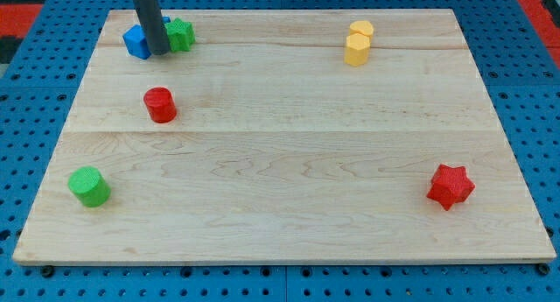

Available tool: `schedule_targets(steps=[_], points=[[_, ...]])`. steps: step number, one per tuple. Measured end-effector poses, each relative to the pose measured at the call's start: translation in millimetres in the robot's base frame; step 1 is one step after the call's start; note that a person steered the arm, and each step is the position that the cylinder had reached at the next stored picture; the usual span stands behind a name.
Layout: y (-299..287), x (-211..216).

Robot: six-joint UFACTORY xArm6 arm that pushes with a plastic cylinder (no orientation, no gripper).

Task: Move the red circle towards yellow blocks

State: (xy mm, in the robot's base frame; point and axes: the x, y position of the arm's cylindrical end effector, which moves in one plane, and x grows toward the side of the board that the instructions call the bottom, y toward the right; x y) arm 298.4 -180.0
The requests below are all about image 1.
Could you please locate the light wooden board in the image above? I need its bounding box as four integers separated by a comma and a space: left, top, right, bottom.
12, 9, 557, 266

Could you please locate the yellow hexagon block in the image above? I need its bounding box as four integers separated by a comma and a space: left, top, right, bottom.
344, 33, 371, 67

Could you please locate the red cylinder block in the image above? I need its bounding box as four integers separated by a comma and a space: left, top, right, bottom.
143, 87, 177, 123

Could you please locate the yellow heart block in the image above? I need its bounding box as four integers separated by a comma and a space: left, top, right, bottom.
348, 20, 375, 40

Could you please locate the green star block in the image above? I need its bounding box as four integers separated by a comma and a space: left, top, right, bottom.
164, 18, 196, 53

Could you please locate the red star block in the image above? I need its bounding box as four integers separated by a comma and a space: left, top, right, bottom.
427, 164, 476, 211

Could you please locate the blue cube block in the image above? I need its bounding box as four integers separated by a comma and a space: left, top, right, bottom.
122, 25, 151, 60

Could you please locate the green cylinder block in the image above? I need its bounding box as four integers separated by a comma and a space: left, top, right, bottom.
67, 166, 111, 207

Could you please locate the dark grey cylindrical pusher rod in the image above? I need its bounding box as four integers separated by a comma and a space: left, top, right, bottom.
132, 0, 171, 55

